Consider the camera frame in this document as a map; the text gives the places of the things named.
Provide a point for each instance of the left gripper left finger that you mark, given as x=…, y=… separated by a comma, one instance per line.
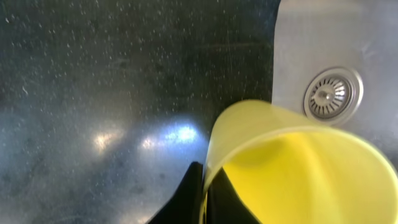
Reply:
x=183, y=202

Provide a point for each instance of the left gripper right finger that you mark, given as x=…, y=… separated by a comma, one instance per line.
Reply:
x=225, y=202

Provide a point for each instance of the yellow cup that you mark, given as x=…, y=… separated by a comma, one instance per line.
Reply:
x=311, y=174

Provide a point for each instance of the steel sink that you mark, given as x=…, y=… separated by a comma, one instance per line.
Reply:
x=329, y=56

